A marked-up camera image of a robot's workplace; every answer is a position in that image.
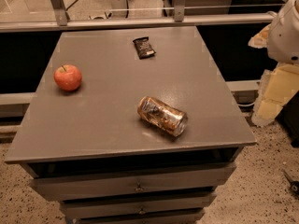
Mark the grey drawer cabinet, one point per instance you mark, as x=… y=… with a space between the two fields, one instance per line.
x=90 y=151

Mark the metal guard rail frame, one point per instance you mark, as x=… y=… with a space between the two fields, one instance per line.
x=66 y=15

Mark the black snack packet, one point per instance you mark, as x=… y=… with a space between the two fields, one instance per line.
x=143 y=47

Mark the black caster wheel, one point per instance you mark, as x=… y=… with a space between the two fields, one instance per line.
x=294 y=185

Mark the red apple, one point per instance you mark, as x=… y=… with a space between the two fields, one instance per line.
x=68 y=77

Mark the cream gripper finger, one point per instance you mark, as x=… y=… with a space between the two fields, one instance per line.
x=260 y=40
x=276 y=89

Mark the orange soda can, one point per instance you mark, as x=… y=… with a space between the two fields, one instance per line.
x=162 y=115

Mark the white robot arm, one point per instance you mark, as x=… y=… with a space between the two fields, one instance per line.
x=283 y=36

